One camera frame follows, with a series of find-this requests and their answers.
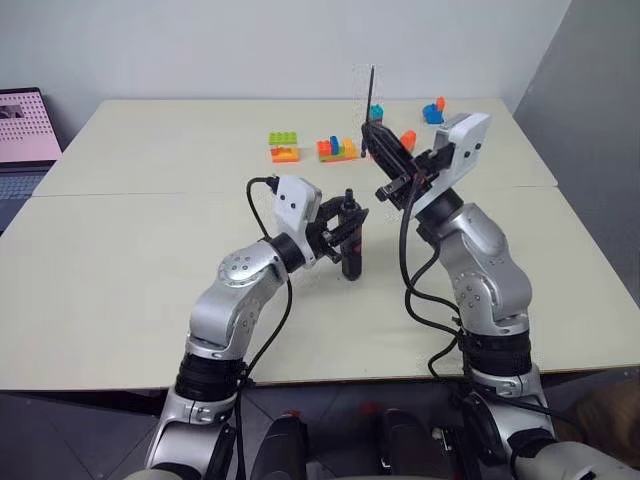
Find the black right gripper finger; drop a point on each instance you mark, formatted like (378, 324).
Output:
(382, 157)
(397, 147)

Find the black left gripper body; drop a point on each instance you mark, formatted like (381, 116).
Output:
(319, 235)

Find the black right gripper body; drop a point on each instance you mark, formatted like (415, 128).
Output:
(425, 167)

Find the black electric screwdriver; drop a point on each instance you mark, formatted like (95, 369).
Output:
(351, 260)

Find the long thin metal bit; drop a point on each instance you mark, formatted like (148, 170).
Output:
(370, 95)

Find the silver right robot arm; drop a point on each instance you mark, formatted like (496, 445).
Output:
(480, 260)

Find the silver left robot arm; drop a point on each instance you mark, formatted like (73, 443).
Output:
(240, 280)

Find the orange slanted toy brick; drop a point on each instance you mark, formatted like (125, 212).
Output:
(409, 141)

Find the yellow toy brick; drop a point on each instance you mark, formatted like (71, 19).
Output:
(348, 147)

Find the blue and teal toy brick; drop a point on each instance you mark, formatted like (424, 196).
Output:
(377, 112)

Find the blue wide toy brick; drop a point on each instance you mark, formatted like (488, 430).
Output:
(432, 116)

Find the blue tall toy brick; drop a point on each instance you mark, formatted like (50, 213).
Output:
(334, 144)

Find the orange stepped toy brick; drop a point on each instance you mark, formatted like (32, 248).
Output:
(324, 148)

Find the small orange toy brick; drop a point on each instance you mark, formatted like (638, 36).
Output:
(440, 103)

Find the orange flat toy brick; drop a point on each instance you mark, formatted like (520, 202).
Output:
(285, 155)

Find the green toy brick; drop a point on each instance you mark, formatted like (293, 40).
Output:
(283, 138)

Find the dark rounded shape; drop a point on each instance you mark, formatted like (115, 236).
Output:
(284, 447)

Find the laptop with pink screen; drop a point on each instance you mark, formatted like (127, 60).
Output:
(25, 125)

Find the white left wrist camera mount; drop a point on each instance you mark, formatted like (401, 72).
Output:
(295, 202)

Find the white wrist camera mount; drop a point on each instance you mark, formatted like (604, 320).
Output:
(467, 145)
(295, 202)

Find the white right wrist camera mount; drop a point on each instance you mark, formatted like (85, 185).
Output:
(467, 145)

